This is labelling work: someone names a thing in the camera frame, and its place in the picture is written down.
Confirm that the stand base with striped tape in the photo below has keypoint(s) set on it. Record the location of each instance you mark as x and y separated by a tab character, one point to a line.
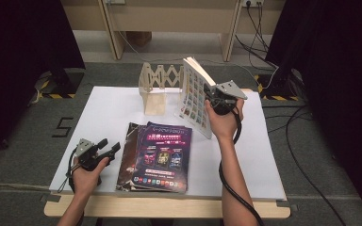
61	84
278	89

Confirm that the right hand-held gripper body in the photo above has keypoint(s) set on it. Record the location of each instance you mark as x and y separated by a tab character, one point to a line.
226	94

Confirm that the wooden expandable book rack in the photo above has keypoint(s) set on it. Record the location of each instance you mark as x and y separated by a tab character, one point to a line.
154	97

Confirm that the light wooden desk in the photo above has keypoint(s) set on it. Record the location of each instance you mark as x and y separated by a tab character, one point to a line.
176	19

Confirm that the dark brown magazine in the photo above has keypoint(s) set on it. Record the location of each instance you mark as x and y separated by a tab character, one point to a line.
126	163

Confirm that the white table sheet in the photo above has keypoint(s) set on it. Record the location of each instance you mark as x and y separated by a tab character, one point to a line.
106	106

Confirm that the person's left hand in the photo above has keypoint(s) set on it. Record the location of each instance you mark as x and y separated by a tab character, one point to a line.
86	182

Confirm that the brown cardboard box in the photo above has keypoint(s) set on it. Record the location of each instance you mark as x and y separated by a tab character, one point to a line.
139	38

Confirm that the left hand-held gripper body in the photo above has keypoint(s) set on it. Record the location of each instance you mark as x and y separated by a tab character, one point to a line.
86	153

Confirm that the person's right hand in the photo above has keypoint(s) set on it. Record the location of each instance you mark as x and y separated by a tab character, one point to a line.
223	124

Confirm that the black curtain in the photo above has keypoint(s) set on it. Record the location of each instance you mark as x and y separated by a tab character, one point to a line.
19	62
336	78

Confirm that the white wall outlet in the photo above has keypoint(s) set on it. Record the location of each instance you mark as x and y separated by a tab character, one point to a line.
253	2

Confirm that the white picture-grid magazine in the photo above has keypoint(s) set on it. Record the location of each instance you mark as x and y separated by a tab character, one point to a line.
194	97

